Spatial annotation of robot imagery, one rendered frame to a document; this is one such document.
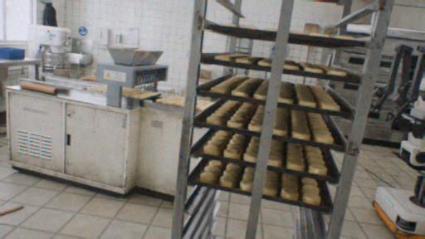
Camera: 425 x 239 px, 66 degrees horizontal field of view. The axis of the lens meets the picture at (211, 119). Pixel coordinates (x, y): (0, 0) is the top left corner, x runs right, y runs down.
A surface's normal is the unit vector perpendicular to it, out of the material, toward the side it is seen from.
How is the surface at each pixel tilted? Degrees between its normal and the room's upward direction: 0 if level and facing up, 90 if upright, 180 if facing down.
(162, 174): 90
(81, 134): 90
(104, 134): 90
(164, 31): 90
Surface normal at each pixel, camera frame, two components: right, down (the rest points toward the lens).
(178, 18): -0.11, 0.22
